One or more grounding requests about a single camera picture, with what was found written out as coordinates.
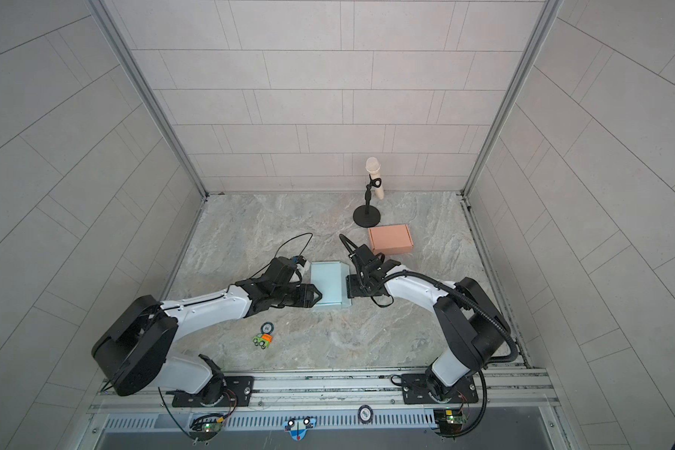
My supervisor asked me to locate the right green circuit board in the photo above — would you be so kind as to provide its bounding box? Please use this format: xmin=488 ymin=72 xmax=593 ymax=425
xmin=433 ymin=409 xmax=466 ymax=437

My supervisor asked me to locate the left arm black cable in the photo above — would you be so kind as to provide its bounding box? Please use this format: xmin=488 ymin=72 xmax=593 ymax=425
xmin=252 ymin=231 xmax=314 ymax=278

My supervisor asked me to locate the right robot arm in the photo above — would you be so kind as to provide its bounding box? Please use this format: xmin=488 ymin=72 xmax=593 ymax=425
xmin=343 ymin=238 xmax=518 ymax=397

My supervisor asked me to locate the left green circuit board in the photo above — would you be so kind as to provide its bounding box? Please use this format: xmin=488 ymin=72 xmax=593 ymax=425
xmin=190 ymin=414 xmax=226 ymax=442

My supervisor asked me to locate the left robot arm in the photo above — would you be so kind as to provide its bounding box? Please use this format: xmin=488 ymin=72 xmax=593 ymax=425
xmin=91 ymin=257 xmax=323 ymax=406

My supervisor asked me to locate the black corrugated cable conduit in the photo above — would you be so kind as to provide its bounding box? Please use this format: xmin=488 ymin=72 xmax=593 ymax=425
xmin=338 ymin=233 xmax=519 ymax=364

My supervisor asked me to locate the aluminium corner post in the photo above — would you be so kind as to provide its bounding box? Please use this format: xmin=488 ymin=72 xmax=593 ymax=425
xmin=461 ymin=0 xmax=563 ymax=199
xmin=85 ymin=0 xmax=209 ymax=202

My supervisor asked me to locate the aluminium corner post left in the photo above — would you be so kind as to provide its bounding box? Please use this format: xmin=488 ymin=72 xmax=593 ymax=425
xmin=85 ymin=0 xmax=209 ymax=202

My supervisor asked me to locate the light blue cardboard box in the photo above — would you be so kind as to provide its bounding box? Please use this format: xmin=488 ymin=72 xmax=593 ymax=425
xmin=310 ymin=262 xmax=352 ymax=309

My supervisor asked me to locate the round black white badge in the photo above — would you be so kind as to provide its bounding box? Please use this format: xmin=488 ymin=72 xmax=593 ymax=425
xmin=357 ymin=405 xmax=374 ymax=425

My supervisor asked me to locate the green circuit board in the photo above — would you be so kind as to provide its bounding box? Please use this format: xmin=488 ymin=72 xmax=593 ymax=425
xmin=190 ymin=414 xmax=226 ymax=442
xmin=433 ymin=409 xmax=466 ymax=437

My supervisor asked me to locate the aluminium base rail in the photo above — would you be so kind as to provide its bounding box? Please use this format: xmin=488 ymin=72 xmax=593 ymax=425
xmin=87 ymin=366 xmax=560 ymax=432

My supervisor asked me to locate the blue sticker marker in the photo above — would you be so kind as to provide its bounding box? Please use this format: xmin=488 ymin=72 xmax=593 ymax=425
xmin=283 ymin=416 xmax=317 ymax=442

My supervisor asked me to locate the aluminium corner post right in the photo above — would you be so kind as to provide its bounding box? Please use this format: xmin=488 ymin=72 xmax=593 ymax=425
xmin=461 ymin=0 xmax=563 ymax=199

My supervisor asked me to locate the pink paper box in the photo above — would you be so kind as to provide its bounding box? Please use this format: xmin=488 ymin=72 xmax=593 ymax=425
xmin=369 ymin=224 xmax=414 ymax=256

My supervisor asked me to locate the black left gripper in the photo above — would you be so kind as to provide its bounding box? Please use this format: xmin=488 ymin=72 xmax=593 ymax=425
xmin=270 ymin=283 xmax=326 ymax=309

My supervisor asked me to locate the small colourful toy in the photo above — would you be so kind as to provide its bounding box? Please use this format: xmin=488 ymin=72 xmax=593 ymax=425
xmin=252 ymin=334 xmax=273 ymax=350

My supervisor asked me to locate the beige microphone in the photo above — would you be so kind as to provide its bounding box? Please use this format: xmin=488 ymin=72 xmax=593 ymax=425
xmin=366 ymin=157 xmax=384 ymax=200

